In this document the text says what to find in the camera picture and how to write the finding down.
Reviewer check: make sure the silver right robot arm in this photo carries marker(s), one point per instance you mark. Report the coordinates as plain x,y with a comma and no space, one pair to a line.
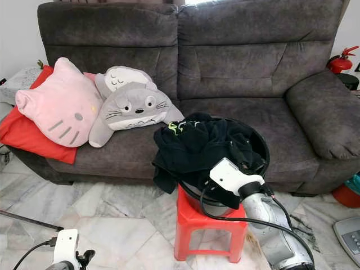
275,230

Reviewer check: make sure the red plastic stool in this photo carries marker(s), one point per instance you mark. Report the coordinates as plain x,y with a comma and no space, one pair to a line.
208,228

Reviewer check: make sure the red cushion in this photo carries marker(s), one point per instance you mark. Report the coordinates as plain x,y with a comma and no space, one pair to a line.
28,138

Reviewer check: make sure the black garment with green print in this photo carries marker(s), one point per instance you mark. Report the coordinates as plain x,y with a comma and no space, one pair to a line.
197,149

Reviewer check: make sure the pink cat plush cushion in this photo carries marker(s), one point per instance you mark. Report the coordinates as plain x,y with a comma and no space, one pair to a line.
59,104

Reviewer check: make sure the grey Totoro plush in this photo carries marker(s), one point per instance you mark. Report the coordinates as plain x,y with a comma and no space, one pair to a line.
135,109

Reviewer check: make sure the white and grey plush cushion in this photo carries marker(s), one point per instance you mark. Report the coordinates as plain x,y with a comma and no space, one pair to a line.
124,79

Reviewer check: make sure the lace-covered side table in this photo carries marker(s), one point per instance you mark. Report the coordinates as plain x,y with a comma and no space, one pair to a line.
19,84

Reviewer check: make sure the black round laundry basket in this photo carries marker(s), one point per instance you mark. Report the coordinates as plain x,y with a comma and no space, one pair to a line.
261,152

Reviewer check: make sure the dark grey fabric sofa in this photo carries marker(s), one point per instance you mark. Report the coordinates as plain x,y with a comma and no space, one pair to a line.
247,67

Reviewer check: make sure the grey appliance with buttons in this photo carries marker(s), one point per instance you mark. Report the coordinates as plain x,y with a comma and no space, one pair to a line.
347,239

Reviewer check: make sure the red basin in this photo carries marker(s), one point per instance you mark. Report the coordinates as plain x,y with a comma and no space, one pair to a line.
346,198

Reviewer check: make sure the red fire extinguisher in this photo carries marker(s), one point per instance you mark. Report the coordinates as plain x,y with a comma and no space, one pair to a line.
340,61

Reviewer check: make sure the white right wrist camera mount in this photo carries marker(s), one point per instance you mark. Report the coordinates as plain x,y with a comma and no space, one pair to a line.
233,174

